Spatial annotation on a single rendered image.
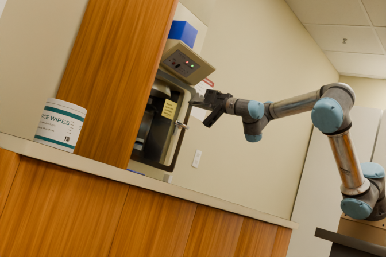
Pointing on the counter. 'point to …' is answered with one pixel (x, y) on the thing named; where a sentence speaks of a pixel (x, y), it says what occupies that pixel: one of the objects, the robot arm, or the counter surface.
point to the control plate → (178, 57)
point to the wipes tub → (60, 124)
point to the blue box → (183, 32)
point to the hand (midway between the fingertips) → (190, 104)
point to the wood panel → (119, 57)
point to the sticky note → (169, 109)
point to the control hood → (206, 69)
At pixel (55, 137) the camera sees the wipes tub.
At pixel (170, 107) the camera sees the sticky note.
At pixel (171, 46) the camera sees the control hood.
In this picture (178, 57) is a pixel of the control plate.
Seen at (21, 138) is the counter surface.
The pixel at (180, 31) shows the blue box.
